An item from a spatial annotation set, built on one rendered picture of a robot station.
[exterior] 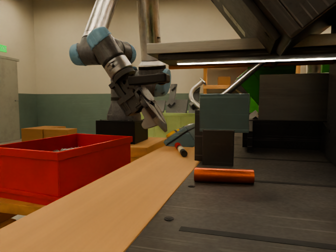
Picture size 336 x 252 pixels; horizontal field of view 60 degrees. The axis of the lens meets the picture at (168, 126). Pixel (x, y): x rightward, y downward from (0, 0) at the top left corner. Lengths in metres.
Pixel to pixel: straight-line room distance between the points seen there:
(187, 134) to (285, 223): 0.51
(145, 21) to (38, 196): 0.78
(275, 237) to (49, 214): 0.24
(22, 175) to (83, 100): 8.14
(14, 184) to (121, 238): 0.50
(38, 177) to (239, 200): 0.46
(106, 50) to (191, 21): 7.40
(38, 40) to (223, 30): 5.33
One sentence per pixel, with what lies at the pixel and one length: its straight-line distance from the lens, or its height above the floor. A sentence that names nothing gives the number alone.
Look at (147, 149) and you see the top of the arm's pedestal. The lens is 1.13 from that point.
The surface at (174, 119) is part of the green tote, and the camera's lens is 1.69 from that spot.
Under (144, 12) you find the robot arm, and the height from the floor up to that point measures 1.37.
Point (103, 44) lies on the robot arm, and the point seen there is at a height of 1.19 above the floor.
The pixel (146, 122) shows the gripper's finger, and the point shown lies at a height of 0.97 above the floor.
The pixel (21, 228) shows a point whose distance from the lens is 0.34.
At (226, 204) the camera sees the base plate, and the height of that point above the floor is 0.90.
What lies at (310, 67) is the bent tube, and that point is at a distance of 0.82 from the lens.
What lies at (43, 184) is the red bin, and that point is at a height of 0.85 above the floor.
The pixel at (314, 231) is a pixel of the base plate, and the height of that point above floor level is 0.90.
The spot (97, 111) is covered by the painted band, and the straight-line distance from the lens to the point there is 8.66.
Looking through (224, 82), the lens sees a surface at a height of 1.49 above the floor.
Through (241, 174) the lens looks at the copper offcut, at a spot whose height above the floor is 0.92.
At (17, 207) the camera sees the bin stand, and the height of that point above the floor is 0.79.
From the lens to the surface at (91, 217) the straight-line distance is 0.34.
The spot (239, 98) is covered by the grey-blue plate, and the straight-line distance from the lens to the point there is 0.57.
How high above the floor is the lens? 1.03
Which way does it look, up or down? 5 degrees down
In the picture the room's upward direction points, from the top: straight up
